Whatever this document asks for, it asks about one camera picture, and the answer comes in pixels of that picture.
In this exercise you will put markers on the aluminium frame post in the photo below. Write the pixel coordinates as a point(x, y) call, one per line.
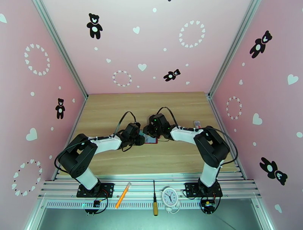
point(62, 47)
point(233, 47)

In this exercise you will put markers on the red leather card holder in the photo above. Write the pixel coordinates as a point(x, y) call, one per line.
point(156, 141)

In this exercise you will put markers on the black yellow power connector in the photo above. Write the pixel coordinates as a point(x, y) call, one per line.
point(208, 205)

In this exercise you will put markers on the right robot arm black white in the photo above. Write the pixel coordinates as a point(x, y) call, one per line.
point(210, 146)

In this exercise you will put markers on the white alarm clock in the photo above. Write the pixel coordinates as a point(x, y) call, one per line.
point(169, 195)

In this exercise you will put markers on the grey metal shelf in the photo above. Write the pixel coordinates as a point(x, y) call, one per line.
point(142, 220)

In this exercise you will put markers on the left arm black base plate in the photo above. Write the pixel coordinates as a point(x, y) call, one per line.
point(109, 188)

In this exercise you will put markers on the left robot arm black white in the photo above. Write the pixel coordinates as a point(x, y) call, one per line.
point(78, 153)

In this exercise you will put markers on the aluminium front rail bed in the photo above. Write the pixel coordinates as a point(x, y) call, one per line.
point(142, 189)

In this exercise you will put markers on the small black connector board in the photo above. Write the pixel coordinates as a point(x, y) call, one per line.
point(96, 203)

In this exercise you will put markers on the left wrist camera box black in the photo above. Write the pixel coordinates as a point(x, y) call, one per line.
point(136, 129)

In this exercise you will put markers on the teal credit card with chip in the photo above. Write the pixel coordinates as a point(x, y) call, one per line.
point(142, 133)

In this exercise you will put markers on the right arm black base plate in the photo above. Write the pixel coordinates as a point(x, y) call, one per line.
point(189, 189)

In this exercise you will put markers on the aluminium table side rail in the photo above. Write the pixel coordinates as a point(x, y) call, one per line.
point(216, 113)
point(79, 113)

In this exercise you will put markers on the orange pencil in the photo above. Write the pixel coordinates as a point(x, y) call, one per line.
point(123, 195)

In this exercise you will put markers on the clear pack with red label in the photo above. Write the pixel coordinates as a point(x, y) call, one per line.
point(197, 124)

